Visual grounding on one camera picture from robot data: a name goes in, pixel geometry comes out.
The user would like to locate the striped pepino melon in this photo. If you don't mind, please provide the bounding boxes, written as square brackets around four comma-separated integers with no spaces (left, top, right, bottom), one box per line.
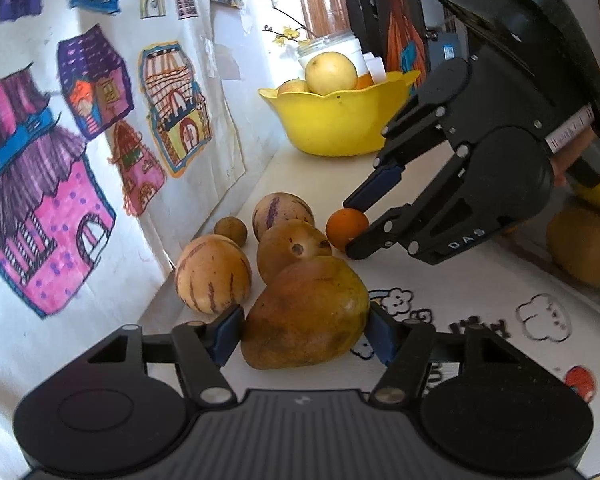
[252,192,315,240]
[175,235,253,316]

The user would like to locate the large green-brown mango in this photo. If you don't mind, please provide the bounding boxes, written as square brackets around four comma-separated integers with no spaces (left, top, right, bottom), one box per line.
[241,256,371,371]

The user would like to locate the small brown round kiwi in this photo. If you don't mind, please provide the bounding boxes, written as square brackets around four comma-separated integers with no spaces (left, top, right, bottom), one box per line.
[214,216,248,247]

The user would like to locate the brownish yellow pear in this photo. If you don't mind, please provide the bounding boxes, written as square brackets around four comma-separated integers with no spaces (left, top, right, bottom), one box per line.
[256,220,333,287]

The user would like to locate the brown kiwi with sticker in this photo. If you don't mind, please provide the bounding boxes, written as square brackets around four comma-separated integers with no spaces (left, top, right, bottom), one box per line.
[546,208,600,287]

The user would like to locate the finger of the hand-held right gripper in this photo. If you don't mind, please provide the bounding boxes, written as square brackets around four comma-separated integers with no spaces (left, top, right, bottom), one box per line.
[343,57,475,214]
[344,144,476,262]

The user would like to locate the white printed table mat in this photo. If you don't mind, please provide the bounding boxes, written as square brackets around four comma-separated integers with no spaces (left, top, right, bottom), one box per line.
[140,145,600,480]

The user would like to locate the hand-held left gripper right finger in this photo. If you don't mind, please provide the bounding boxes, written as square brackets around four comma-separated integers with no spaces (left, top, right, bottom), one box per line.
[362,301,522,407]

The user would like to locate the metal tray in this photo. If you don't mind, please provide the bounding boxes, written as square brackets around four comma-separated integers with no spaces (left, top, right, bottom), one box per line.
[500,195,600,325]

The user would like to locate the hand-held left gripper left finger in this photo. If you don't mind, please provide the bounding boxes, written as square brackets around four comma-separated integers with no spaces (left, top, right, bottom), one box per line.
[87,305,246,407]

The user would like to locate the white paper card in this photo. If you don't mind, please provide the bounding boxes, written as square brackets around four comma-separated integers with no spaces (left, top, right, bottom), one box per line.
[362,51,387,84]

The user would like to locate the white jar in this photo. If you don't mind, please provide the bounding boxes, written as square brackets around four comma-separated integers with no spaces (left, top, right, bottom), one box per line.
[297,30,369,79]

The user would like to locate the yellow plastic bowl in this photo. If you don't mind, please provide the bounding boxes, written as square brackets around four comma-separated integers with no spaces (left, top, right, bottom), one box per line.
[257,70,422,157]

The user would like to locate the blue grey box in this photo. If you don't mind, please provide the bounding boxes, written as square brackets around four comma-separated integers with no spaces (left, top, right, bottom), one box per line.
[426,27,469,69]

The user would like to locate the painting of woman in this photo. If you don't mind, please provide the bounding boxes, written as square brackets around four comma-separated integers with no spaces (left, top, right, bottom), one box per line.
[377,0,432,75]

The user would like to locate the person's right hand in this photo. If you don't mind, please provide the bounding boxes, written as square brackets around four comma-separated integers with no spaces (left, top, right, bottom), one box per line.
[551,129,596,189]

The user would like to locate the houses drawing on paper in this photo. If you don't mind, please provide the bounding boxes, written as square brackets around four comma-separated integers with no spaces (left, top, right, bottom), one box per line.
[0,0,255,411]

